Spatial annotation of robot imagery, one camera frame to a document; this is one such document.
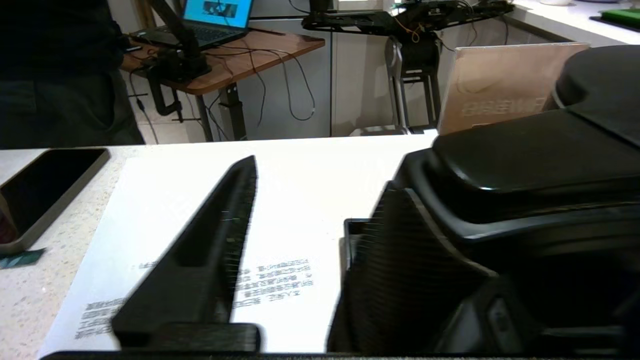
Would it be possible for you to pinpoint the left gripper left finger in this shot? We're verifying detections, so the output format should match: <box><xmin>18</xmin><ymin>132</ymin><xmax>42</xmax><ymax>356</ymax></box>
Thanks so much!
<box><xmin>111</xmin><ymin>155</ymin><xmax>261</xmax><ymax>352</ymax></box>

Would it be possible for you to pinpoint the white printed paper sheet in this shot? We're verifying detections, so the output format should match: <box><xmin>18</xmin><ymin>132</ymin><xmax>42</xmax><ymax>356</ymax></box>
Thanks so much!
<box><xmin>37</xmin><ymin>145</ymin><xmax>401</xmax><ymax>354</ymax></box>

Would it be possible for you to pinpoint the open laptop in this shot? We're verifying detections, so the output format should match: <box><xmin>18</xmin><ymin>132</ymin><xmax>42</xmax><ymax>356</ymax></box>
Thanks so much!
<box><xmin>130</xmin><ymin>0</ymin><xmax>255</xmax><ymax>51</ymax></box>

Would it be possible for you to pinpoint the black smartphone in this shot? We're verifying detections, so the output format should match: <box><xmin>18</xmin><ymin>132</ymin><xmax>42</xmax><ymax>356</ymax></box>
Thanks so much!
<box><xmin>0</xmin><ymin>147</ymin><xmax>111</xmax><ymax>256</ymax></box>

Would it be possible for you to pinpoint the brown QR code sign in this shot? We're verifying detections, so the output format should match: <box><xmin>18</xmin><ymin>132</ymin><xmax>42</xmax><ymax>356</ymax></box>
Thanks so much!
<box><xmin>437</xmin><ymin>42</ymin><xmax>591</xmax><ymax>136</ymax></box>

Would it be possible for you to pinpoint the person in black t-shirt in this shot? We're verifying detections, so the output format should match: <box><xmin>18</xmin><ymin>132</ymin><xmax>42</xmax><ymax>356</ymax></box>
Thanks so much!
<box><xmin>0</xmin><ymin>0</ymin><xmax>147</xmax><ymax>150</ymax></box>

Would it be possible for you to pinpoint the black desk cable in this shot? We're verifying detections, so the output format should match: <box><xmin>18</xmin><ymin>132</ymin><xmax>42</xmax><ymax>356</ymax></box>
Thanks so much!
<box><xmin>200</xmin><ymin>44</ymin><xmax>317</xmax><ymax>127</ymax></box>

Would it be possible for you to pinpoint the black electric kettle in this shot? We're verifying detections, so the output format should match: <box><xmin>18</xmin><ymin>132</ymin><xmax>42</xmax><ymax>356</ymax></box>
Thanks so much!
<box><xmin>326</xmin><ymin>45</ymin><xmax>640</xmax><ymax>354</ymax></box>

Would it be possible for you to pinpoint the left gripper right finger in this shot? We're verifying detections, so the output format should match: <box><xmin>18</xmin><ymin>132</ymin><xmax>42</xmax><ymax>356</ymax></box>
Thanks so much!
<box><xmin>435</xmin><ymin>277</ymin><xmax>640</xmax><ymax>354</ymax></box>

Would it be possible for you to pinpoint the wooden desk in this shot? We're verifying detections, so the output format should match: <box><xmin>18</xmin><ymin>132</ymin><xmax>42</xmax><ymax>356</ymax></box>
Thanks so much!
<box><xmin>122</xmin><ymin>27</ymin><xmax>326</xmax><ymax>143</ymax></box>

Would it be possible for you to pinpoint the green cutting board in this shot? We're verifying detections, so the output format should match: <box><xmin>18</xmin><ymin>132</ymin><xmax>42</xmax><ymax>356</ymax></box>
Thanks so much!
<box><xmin>599</xmin><ymin>7</ymin><xmax>640</xmax><ymax>30</ymax></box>

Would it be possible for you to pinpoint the black serving tray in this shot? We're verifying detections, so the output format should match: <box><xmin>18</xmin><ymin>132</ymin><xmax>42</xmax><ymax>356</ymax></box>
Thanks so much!
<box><xmin>342</xmin><ymin>218</ymin><xmax>373</xmax><ymax>273</ymax></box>

